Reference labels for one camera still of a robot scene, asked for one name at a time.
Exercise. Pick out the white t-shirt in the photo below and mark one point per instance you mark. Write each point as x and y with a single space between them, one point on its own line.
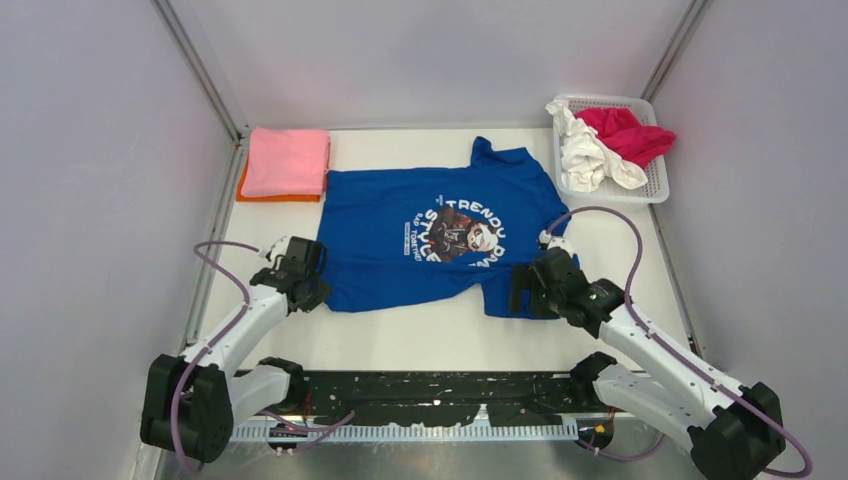
585 160

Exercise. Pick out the red t-shirt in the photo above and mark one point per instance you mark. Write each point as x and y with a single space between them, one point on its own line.
621 131

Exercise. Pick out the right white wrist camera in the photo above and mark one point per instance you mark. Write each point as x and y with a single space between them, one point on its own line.
548 241

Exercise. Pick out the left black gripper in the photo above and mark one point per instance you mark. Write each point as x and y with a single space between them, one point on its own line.
320 295

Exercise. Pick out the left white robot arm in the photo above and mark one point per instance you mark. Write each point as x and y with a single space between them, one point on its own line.
194 401

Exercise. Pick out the pink folded t-shirt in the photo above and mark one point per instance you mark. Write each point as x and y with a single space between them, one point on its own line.
286 161

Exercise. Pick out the blue printed t-shirt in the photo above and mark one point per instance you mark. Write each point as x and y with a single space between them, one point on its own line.
402 237

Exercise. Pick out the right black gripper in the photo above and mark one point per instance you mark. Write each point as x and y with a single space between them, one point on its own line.
522 278

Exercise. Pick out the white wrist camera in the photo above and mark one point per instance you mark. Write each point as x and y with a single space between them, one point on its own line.
548 241
276 249

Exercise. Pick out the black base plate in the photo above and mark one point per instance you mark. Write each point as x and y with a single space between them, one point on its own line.
439 399

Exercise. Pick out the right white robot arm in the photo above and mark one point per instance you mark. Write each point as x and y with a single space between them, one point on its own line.
730 430

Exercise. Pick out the white slotted cable duct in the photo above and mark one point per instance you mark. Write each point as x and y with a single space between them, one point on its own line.
264 431

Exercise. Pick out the orange folded t-shirt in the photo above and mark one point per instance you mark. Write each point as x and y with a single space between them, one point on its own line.
278 197

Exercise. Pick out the white plastic basket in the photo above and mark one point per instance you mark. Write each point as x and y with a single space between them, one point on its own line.
609 193

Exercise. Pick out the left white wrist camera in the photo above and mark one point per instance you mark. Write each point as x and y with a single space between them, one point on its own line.
276 249

